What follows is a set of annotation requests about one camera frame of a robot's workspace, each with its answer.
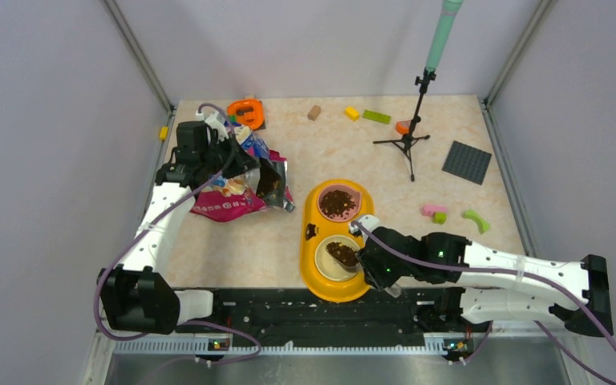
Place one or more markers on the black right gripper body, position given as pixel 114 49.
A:
pixel 382 273

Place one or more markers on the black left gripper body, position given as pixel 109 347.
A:
pixel 220 155

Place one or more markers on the pink pet food bag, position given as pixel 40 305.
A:
pixel 264 187

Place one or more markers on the clear plastic scoop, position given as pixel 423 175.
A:
pixel 348 258

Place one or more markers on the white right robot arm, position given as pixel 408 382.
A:
pixel 485 284

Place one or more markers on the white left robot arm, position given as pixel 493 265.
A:
pixel 132 298

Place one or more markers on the cream food bowl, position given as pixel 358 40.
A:
pixel 327 266

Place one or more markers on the pink food bowl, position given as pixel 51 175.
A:
pixel 339 202

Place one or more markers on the brown pet food kibble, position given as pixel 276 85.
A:
pixel 337 204

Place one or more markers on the yellow double pet feeder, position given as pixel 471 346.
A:
pixel 315 228

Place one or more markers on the pink toy brick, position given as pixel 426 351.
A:
pixel 429 210

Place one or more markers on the green toy cube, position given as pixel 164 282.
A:
pixel 439 218

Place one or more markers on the green curved toy piece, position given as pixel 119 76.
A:
pixel 482 225

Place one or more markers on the tan wooden block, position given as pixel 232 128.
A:
pixel 314 112

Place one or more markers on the black tripod stand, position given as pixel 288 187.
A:
pixel 408 140

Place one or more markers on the dark grey building baseplate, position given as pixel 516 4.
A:
pixel 467 162

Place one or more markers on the orange toy piece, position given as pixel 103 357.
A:
pixel 403 127

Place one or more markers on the green flat toy brick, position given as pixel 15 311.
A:
pixel 377 117

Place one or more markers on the yellow toy brick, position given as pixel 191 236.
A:
pixel 351 113

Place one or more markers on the mint green pole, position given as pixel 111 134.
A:
pixel 448 13

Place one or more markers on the small yellow wall block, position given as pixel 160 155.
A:
pixel 163 133

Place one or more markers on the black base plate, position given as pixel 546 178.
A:
pixel 275 317

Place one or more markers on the aluminium frame rail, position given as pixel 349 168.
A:
pixel 333 354

